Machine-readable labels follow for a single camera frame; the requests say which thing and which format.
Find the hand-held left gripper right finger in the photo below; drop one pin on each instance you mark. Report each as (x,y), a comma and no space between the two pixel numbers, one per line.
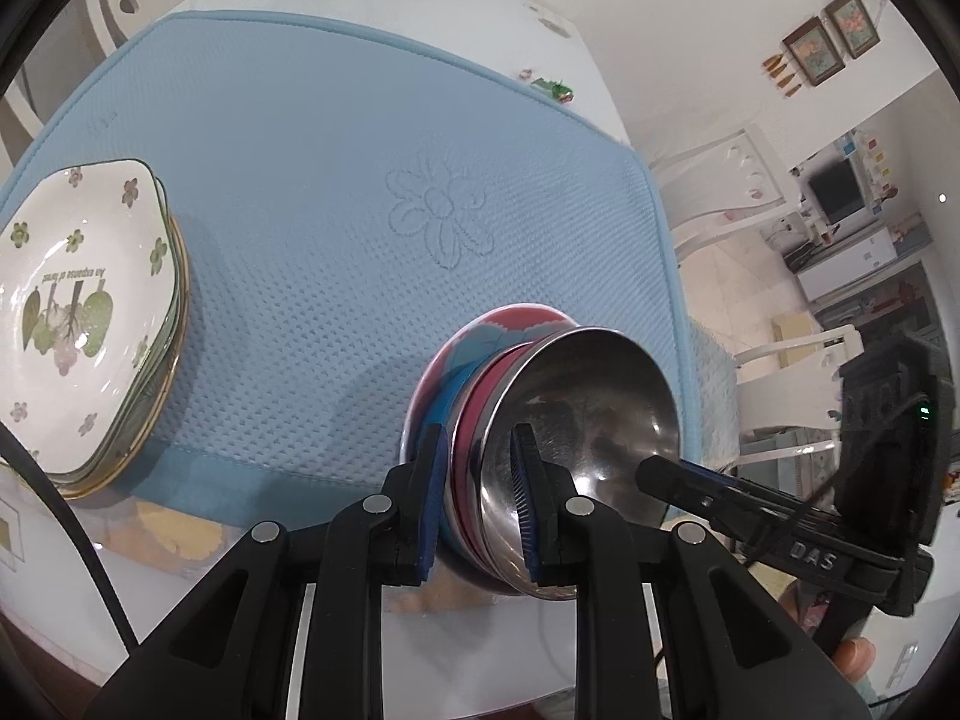
(525,502)

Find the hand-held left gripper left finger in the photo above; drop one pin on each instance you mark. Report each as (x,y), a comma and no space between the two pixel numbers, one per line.
(429,510)

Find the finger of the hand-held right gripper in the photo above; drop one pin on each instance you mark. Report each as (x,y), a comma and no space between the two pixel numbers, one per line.
(675,478)

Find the blue steel bowl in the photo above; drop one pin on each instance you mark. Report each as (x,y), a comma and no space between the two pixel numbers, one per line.
(450,399)

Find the stainless steel bowl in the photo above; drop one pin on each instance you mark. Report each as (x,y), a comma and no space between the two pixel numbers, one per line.
(585,405)

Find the red and blue plate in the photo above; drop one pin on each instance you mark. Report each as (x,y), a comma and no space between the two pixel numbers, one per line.
(514,317)

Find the white floral plate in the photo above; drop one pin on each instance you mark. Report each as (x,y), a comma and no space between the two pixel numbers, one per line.
(171,315)
(45,390)

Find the person's right hand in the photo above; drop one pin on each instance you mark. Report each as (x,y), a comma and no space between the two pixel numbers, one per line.
(855,658)

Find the white cabinet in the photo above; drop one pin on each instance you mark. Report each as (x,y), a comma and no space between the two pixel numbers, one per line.
(847,262)

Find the light blue quilted mat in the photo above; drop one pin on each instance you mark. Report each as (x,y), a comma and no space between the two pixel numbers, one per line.
(337,277)

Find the white microwave oven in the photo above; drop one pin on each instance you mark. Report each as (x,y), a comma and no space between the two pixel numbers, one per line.
(832,191)

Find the yellow rimmed plate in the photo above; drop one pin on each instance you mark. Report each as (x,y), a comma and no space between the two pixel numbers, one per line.
(101,491)

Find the framed flower picture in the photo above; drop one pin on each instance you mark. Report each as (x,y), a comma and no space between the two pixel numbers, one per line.
(851,22)
(814,52)

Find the green red candy wrapper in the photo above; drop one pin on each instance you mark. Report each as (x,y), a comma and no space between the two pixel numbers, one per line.
(555,88)

